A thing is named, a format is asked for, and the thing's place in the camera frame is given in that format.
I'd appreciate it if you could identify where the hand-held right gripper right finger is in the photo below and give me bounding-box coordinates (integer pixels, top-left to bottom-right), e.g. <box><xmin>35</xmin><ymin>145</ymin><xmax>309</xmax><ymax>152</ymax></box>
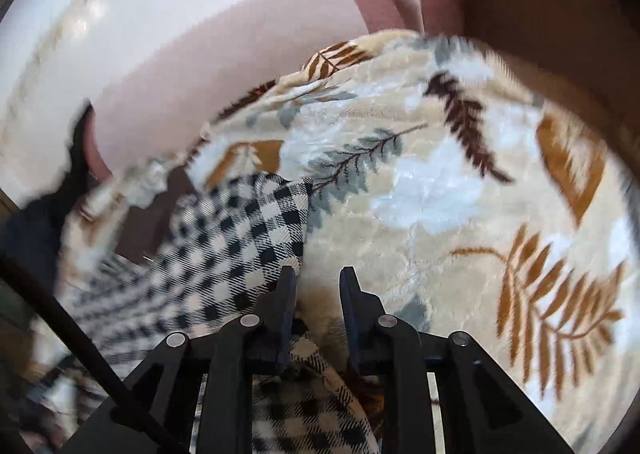
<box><xmin>339</xmin><ymin>266</ymin><xmax>578</xmax><ymax>454</ymax></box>

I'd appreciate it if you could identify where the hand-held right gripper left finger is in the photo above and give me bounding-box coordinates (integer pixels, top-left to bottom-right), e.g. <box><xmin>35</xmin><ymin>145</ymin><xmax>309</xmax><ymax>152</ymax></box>
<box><xmin>62</xmin><ymin>265</ymin><xmax>299</xmax><ymax>454</ymax></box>

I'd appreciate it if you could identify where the black and cream checked coat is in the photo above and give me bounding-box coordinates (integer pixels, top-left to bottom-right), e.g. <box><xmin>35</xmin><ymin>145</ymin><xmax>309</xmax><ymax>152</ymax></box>
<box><xmin>55</xmin><ymin>171</ymin><xmax>386</xmax><ymax>454</ymax></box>

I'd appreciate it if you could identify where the leaf print fleece blanket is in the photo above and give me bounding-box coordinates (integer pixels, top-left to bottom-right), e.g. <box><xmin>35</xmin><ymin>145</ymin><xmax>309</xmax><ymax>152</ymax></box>
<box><xmin>30</xmin><ymin>28</ymin><xmax>640</xmax><ymax>440</ymax></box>

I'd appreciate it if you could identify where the pink and brown sofa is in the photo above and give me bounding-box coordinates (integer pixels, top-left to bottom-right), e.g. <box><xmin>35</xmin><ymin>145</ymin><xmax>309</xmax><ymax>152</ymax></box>
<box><xmin>82</xmin><ymin>0</ymin><xmax>640</xmax><ymax>185</ymax></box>

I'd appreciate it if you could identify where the black clothing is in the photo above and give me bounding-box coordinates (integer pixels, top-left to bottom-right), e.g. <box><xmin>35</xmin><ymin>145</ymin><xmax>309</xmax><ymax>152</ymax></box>
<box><xmin>0</xmin><ymin>104</ymin><xmax>108</xmax><ymax>265</ymax></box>

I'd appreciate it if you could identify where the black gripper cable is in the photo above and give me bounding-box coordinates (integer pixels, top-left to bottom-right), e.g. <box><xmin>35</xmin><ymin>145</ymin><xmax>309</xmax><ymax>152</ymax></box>
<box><xmin>0</xmin><ymin>254</ymin><xmax>186</xmax><ymax>454</ymax></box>

